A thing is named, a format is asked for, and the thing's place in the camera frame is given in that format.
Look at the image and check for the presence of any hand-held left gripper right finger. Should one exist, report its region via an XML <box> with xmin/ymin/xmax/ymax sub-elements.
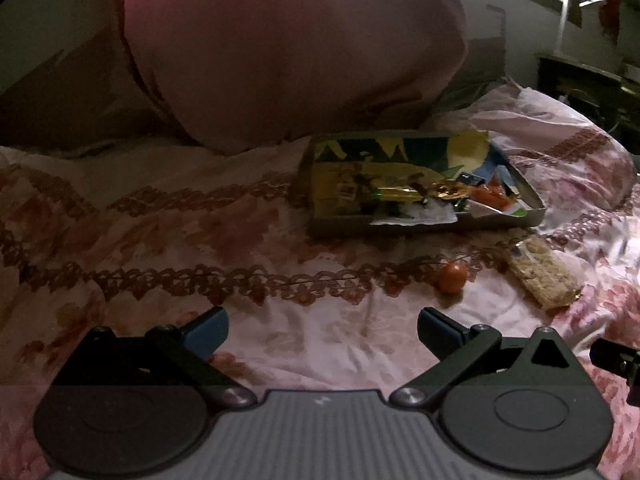
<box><xmin>390</xmin><ymin>306</ymin><xmax>577</xmax><ymax>408</ymax></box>

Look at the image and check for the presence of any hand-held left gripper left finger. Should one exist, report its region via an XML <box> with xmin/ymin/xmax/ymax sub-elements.
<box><xmin>52</xmin><ymin>306</ymin><xmax>258</xmax><ymax>409</ymax></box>

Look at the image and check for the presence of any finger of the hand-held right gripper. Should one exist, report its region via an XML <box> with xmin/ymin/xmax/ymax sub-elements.
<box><xmin>590</xmin><ymin>338</ymin><xmax>640</xmax><ymax>402</ymax></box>

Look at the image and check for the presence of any white snack packet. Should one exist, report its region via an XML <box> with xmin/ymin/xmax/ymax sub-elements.
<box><xmin>370</xmin><ymin>201</ymin><xmax>459</xmax><ymax>227</ymax></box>

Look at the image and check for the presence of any gold snack packet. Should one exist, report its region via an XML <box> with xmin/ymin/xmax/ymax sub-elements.
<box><xmin>426</xmin><ymin>180</ymin><xmax>471</xmax><ymax>202</ymax></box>

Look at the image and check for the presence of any green snack packet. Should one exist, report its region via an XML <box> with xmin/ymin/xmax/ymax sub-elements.
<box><xmin>372</xmin><ymin>185</ymin><xmax>432</xmax><ymax>202</ymax></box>

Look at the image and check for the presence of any yellow blue cardboard tray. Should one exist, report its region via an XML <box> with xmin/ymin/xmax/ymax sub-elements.
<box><xmin>295</xmin><ymin>129</ymin><xmax>547</xmax><ymax>241</ymax></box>

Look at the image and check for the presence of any blue and white stick packet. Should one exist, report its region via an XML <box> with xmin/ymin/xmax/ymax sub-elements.
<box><xmin>460</xmin><ymin>152</ymin><xmax>506</xmax><ymax>187</ymax></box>

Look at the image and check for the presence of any small orange tomato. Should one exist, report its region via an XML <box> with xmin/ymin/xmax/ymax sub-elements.
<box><xmin>437</xmin><ymin>262</ymin><xmax>469</xmax><ymax>294</ymax></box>

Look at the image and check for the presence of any pink floral blanket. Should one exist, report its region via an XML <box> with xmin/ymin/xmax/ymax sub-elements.
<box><xmin>0</xmin><ymin>77</ymin><xmax>640</xmax><ymax>480</ymax></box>

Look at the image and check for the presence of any dark wooden side cabinet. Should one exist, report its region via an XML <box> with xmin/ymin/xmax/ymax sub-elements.
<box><xmin>536</xmin><ymin>54</ymin><xmax>640</xmax><ymax>136</ymax></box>

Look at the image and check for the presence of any brown headboard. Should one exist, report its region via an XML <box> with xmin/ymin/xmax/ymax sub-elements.
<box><xmin>0</xmin><ymin>25</ymin><xmax>201</xmax><ymax>157</ymax></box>

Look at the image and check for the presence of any large pink pillow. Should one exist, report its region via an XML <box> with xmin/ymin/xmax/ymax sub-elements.
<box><xmin>122</xmin><ymin>0</ymin><xmax>470</xmax><ymax>157</ymax></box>

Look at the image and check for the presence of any white lamp stand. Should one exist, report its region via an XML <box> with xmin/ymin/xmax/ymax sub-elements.
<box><xmin>552</xmin><ymin>0</ymin><xmax>609</xmax><ymax>58</ymax></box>

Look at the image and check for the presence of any red hanging decoration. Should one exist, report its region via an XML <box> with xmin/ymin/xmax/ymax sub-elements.
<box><xmin>597</xmin><ymin>0</ymin><xmax>626</xmax><ymax>43</ymax></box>

